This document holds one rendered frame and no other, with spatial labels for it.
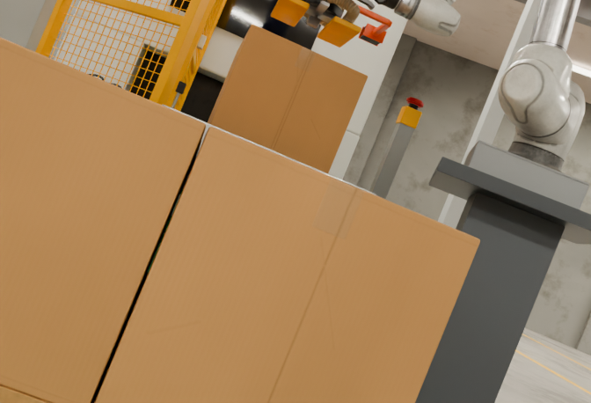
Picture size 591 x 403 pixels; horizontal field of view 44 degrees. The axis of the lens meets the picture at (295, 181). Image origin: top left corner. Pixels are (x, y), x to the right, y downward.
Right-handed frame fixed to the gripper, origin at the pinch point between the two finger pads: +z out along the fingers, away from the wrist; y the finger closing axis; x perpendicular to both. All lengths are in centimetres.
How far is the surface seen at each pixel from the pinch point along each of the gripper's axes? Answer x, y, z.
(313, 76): -4.4, 34.9, -4.2
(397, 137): 44, 35, -48
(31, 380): -136, 106, 27
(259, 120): -5, 54, 6
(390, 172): 44, 48, -51
